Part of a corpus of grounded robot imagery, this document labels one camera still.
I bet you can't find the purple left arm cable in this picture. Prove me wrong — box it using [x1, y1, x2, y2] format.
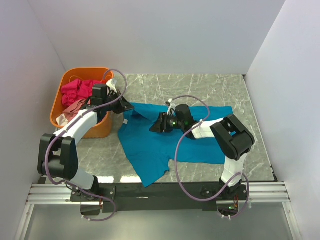
[46, 69, 128, 222]

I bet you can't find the aluminium frame rail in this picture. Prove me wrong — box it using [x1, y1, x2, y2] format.
[13, 124, 305, 240]

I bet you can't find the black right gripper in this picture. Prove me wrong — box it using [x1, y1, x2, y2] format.
[149, 112, 185, 133]

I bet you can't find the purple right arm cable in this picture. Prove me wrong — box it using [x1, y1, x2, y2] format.
[174, 95, 250, 218]

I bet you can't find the blue t shirt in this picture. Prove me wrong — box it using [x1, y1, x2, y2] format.
[118, 103, 225, 187]

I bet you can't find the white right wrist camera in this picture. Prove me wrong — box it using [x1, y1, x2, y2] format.
[165, 98, 177, 116]

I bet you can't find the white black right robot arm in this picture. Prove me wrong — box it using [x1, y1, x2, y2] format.
[149, 104, 255, 202]

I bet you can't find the magenta t shirt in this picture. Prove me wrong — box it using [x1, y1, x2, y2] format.
[61, 78, 107, 107]

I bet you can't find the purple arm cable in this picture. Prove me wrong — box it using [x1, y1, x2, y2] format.
[46, 69, 128, 222]
[174, 95, 250, 218]

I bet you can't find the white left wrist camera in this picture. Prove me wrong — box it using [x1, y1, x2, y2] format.
[106, 78, 118, 93]

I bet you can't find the white cloth in basket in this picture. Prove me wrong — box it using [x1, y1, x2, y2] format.
[56, 113, 69, 127]

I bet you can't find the dusty pink t shirt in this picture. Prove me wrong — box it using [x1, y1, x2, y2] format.
[62, 99, 86, 122]

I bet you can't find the black base crossbeam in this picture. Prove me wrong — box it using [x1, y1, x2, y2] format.
[70, 182, 248, 216]

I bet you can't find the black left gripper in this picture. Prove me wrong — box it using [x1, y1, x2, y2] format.
[103, 89, 135, 115]

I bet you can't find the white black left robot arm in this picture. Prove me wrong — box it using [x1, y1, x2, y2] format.
[37, 80, 134, 201]

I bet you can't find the orange plastic laundry basket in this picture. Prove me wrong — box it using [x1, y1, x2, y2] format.
[50, 67, 114, 139]

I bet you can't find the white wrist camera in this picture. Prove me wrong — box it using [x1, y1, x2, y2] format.
[106, 78, 118, 93]
[165, 98, 177, 116]

